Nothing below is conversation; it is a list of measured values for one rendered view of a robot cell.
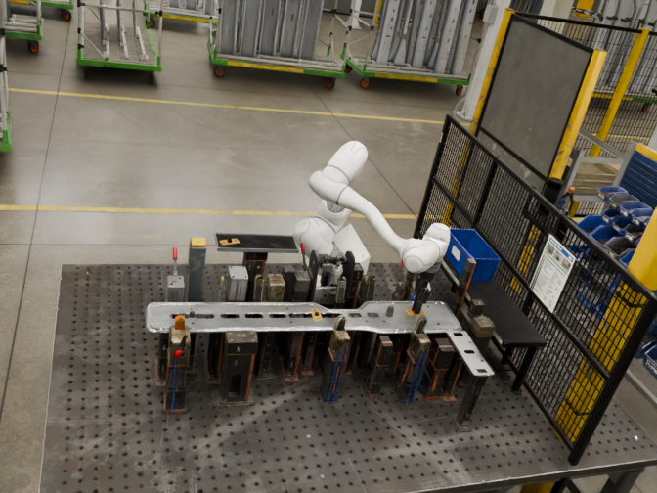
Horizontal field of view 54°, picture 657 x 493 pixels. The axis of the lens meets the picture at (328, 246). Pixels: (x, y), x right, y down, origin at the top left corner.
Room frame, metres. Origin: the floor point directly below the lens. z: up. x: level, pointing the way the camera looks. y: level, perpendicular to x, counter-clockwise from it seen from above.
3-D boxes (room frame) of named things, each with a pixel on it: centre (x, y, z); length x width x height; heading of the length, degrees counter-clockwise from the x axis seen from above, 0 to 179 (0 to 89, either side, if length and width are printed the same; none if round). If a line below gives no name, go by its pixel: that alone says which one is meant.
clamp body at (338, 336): (2.14, -0.12, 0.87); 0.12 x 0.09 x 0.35; 20
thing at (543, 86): (4.91, -1.26, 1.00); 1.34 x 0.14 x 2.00; 22
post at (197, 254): (2.43, 0.57, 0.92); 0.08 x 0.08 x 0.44; 20
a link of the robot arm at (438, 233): (2.43, -0.44, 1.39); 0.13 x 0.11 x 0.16; 154
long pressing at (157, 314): (2.27, 0.01, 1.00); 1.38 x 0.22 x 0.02; 110
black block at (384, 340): (2.22, -0.32, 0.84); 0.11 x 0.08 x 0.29; 20
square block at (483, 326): (2.41, -0.75, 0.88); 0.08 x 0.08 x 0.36; 20
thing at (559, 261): (2.54, -1.00, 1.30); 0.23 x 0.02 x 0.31; 20
